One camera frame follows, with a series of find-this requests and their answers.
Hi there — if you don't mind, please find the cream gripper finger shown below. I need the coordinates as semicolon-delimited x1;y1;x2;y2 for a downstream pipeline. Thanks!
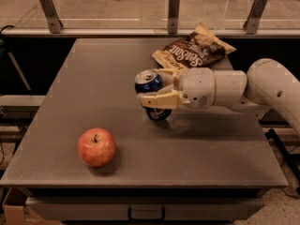
137;89;191;109
155;68;184;85

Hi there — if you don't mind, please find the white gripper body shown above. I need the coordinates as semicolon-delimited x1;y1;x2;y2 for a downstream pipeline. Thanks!
174;67;215;110

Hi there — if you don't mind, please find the blue pepsi can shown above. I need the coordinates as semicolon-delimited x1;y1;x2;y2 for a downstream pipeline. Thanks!
134;69;172;121

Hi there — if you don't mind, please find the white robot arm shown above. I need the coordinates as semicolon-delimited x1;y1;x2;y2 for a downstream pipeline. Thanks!
134;58;300;134

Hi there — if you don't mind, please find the brown sea salt chip bag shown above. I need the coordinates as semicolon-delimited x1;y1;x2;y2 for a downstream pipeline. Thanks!
152;23;235;71

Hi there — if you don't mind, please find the red apple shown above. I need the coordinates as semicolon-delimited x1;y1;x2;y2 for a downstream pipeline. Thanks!
77;127;116;167

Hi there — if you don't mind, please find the grey table drawer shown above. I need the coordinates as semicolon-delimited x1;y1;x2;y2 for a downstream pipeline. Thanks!
26;197;264;222

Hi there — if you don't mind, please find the cardboard box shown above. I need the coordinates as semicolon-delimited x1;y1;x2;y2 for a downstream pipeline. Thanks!
2;188;60;225

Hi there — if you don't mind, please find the middle metal bracket post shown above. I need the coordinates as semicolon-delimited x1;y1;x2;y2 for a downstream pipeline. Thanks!
167;0;180;34

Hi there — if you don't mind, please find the metal bracket post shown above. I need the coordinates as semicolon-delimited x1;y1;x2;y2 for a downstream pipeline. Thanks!
39;0;63;34
167;0;180;34
243;0;268;35

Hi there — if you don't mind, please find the right metal bracket post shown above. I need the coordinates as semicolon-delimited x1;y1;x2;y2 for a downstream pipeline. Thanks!
243;0;268;35

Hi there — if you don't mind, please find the left metal bracket post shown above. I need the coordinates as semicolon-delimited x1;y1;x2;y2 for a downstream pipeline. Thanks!
39;0;63;34

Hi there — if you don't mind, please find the metal rail bar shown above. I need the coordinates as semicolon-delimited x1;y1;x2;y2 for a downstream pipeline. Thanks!
2;27;300;38

